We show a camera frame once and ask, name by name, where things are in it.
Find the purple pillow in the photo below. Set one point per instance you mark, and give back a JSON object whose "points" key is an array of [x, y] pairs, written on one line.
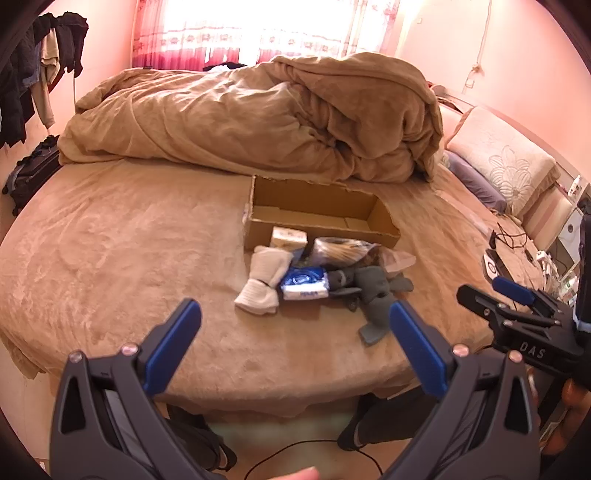
{"points": [[480, 184]]}

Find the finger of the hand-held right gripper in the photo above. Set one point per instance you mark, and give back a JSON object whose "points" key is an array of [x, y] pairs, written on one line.
{"points": [[480, 300], [512, 288]]}

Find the pink patterned curtain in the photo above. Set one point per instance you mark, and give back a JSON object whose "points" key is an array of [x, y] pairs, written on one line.
{"points": [[157, 46]]}

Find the small white bottle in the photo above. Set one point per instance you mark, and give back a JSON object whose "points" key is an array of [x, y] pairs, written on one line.
{"points": [[575, 185]]}

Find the black suitcase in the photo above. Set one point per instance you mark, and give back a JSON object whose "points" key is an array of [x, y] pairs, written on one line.
{"points": [[32, 177]]}

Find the white socks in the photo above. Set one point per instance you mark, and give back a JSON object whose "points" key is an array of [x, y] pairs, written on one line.
{"points": [[263, 281]]}

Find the clear bag of cotton swabs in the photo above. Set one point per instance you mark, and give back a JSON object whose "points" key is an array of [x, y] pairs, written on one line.
{"points": [[339, 253]]}

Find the beige plush blanket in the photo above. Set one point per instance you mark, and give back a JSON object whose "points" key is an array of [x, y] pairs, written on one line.
{"points": [[258, 110]]}

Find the white nightstand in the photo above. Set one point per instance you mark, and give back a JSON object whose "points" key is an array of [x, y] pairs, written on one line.
{"points": [[570, 237]]}

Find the cream tissue packet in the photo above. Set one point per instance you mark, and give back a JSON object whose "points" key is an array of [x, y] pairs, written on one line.
{"points": [[288, 238]]}

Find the black hanging jacket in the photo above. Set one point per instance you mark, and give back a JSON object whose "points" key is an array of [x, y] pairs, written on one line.
{"points": [[16, 101]]}

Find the pink plastic bag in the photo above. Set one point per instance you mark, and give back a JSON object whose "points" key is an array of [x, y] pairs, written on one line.
{"points": [[398, 261]]}

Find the black hanging top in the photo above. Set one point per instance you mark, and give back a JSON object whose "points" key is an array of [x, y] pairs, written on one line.
{"points": [[71, 41]]}

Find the person's right hand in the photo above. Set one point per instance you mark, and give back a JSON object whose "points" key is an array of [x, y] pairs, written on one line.
{"points": [[577, 406]]}

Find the black and white device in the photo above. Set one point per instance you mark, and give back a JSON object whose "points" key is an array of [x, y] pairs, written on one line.
{"points": [[491, 265]]}

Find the beige hanging garment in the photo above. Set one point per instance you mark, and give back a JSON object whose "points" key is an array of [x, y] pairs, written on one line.
{"points": [[48, 83]]}

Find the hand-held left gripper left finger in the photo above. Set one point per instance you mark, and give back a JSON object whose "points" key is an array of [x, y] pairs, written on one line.
{"points": [[171, 341]]}

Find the blue tissue packet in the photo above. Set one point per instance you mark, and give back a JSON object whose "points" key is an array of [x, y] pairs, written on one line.
{"points": [[302, 282]]}

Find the dark grey knit sock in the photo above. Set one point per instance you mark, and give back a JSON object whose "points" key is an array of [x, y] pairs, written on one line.
{"points": [[341, 280]]}

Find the cream floral pillow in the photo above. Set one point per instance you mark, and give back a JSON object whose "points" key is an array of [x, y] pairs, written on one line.
{"points": [[503, 157]]}

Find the bed with brown plush cover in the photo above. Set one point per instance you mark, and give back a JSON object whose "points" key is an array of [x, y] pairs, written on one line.
{"points": [[115, 254]]}

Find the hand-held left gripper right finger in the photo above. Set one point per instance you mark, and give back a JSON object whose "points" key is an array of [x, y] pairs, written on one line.
{"points": [[415, 344]]}

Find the brown cardboard box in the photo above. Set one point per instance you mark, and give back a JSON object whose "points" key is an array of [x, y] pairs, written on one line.
{"points": [[323, 203]]}

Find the grey fleece socks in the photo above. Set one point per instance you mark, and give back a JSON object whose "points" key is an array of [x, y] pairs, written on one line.
{"points": [[376, 295]]}

